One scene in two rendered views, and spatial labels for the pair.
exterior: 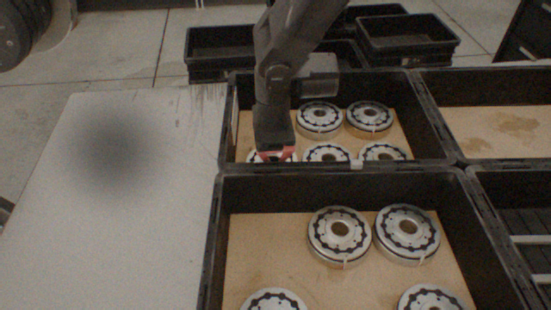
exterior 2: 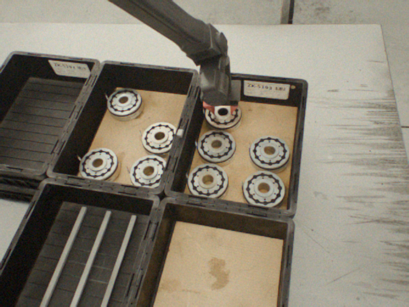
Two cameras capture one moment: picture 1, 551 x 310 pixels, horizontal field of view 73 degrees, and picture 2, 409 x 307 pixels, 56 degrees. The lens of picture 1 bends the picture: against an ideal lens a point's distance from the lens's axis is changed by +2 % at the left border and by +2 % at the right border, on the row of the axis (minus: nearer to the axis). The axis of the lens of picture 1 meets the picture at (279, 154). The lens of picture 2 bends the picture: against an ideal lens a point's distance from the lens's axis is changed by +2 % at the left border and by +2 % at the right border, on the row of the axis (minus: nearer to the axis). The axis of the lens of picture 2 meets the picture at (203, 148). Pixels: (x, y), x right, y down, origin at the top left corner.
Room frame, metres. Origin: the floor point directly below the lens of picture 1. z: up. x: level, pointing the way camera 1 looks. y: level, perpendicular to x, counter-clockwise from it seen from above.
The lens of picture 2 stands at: (0.66, -0.63, 1.70)
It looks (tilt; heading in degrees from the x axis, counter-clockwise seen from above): 57 degrees down; 111
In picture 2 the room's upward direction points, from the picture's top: 9 degrees counter-clockwise
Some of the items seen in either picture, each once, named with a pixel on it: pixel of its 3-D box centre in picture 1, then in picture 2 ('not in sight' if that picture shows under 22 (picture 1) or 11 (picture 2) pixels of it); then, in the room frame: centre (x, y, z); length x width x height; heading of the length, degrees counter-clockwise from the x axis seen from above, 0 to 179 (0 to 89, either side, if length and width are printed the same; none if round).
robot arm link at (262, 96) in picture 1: (276, 82); (218, 69); (0.48, 0.00, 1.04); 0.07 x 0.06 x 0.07; 97
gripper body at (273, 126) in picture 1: (273, 113); (220, 84); (0.48, 0.01, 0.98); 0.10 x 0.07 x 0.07; 8
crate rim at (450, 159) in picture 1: (326, 115); (241, 135); (0.56, -0.09, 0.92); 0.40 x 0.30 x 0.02; 91
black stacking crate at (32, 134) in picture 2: not in sight; (36, 119); (-0.04, -0.11, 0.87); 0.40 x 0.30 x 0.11; 91
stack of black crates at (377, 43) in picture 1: (394, 71); not in sight; (1.60, -0.58, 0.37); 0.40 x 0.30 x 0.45; 97
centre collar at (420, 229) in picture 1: (408, 226); (148, 171); (0.34, -0.21, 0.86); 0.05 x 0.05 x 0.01
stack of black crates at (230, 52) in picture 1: (235, 83); not in sight; (1.50, 0.22, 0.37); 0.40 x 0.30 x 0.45; 97
